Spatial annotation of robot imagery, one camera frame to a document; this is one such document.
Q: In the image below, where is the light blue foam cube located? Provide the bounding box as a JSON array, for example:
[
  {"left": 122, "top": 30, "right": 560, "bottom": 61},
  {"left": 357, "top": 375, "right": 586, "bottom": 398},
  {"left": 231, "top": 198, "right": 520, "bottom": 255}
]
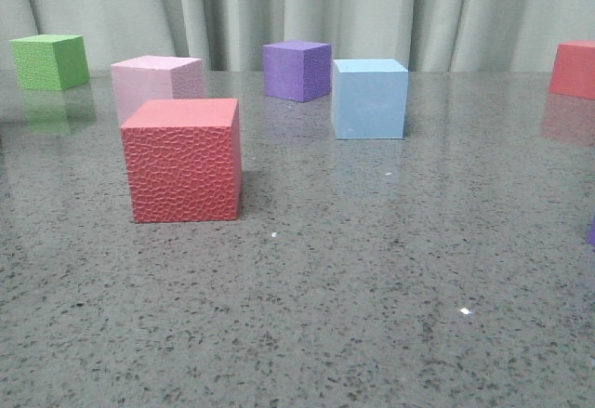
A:
[{"left": 331, "top": 59, "right": 409, "bottom": 139}]

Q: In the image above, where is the purple foam cube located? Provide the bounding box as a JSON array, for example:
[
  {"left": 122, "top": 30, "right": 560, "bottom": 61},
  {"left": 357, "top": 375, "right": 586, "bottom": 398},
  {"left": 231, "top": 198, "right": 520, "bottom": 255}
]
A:
[{"left": 262, "top": 41, "right": 332, "bottom": 102}]

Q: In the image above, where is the large red textured cube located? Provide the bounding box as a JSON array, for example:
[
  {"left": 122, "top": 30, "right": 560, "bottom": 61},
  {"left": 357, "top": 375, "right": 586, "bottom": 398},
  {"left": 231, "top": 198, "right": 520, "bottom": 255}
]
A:
[{"left": 120, "top": 98, "right": 242, "bottom": 223}]

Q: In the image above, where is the pink foam cube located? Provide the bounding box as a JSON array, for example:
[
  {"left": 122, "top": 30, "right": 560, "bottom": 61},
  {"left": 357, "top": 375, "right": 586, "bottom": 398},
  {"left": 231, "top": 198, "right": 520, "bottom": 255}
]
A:
[{"left": 111, "top": 55, "right": 205, "bottom": 124}]

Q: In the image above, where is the grey-green curtain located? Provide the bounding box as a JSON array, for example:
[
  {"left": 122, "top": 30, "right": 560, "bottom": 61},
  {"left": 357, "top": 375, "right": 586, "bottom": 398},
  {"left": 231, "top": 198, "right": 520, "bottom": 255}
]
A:
[{"left": 1, "top": 0, "right": 594, "bottom": 72}]

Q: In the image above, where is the green foam cube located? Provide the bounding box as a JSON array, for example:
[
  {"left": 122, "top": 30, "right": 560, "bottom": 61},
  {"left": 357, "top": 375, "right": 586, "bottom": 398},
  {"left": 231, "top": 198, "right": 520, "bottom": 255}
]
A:
[{"left": 10, "top": 34, "right": 90, "bottom": 91}]

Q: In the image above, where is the purple cube at edge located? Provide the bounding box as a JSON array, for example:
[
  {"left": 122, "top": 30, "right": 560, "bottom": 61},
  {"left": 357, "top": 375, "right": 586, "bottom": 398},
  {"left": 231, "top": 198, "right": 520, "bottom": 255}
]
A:
[{"left": 588, "top": 217, "right": 595, "bottom": 246}]

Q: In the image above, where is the red cube at right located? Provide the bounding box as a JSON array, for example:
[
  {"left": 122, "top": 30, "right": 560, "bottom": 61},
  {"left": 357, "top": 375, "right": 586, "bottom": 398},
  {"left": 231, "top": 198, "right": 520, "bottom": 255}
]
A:
[{"left": 549, "top": 40, "right": 595, "bottom": 99}]

